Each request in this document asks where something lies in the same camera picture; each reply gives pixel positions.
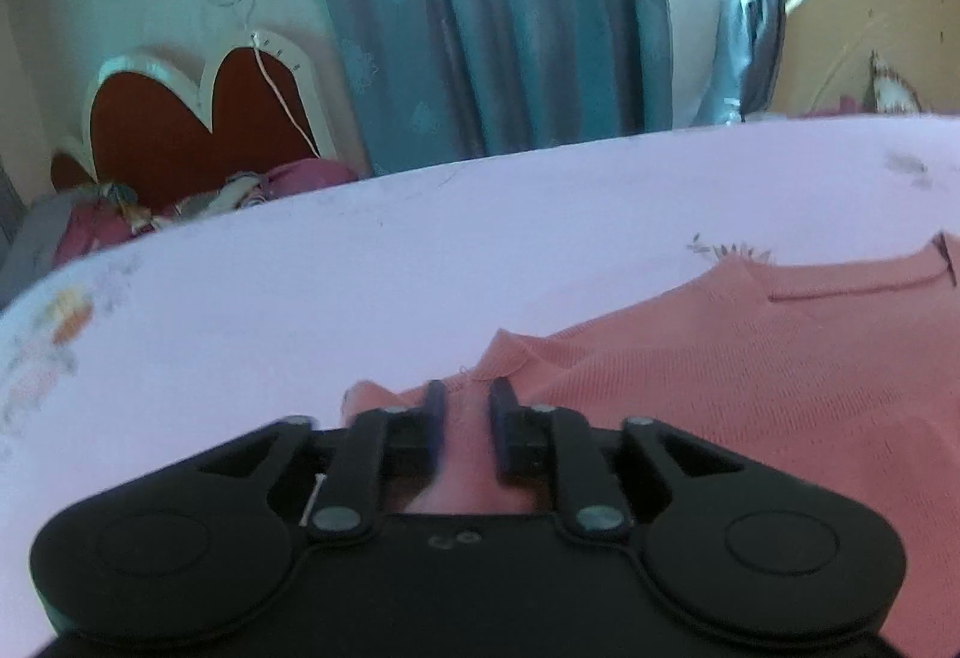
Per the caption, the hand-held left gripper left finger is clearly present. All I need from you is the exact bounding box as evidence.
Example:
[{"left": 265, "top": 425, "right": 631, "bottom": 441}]
[{"left": 196, "top": 380, "right": 451, "bottom": 543}]

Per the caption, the pile of grey and pink clothes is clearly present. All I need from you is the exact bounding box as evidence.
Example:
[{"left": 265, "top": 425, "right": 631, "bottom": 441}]
[{"left": 0, "top": 180, "right": 182, "bottom": 301}]

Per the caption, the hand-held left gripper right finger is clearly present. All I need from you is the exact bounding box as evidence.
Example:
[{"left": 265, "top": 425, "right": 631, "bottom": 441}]
[{"left": 487, "top": 377, "right": 755, "bottom": 540}]

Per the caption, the magenta pillow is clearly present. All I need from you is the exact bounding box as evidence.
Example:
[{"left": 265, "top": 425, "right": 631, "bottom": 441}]
[{"left": 172, "top": 158, "right": 362, "bottom": 221}]

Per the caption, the red heart-shaped headboard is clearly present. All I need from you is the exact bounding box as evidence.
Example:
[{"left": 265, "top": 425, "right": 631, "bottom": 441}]
[{"left": 49, "top": 28, "right": 374, "bottom": 211}]

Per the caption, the white charging cable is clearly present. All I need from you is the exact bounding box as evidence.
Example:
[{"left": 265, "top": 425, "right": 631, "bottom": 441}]
[{"left": 187, "top": 0, "right": 321, "bottom": 158}]

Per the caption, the pink long-sleeved sweater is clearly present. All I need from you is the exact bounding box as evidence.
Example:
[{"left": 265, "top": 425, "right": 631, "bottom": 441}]
[{"left": 341, "top": 230, "right": 960, "bottom": 658}]

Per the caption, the cream rounded headboard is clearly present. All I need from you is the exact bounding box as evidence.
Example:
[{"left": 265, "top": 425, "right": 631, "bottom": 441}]
[{"left": 771, "top": 0, "right": 960, "bottom": 121}]

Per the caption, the small patterned cushion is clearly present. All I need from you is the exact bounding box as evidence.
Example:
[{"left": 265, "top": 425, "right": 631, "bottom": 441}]
[{"left": 865, "top": 50, "right": 925, "bottom": 115}]

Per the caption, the bed with floral sheet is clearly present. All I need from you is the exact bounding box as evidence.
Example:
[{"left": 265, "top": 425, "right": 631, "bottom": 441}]
[{"left": 0, "top": 114, "right": 960, "bottom": 658}]

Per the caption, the blue patterned curtain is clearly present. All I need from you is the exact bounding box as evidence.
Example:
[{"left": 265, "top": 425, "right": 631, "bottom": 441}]
[{"left": 298, "top": 0, "right": 674, "bottom": 163}]

